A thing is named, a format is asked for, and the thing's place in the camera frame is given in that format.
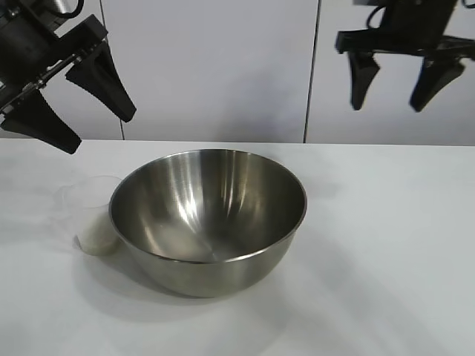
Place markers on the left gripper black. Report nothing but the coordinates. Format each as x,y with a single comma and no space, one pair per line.
22,46

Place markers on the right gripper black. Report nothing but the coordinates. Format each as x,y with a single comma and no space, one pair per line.
412,22

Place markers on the clear plastic measuring cup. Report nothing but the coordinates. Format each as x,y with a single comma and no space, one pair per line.
87,196

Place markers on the white uncooked rice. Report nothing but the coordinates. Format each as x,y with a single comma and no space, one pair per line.
96,237

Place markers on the stainless steel mixing bowl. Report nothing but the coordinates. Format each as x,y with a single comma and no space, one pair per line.
208,215

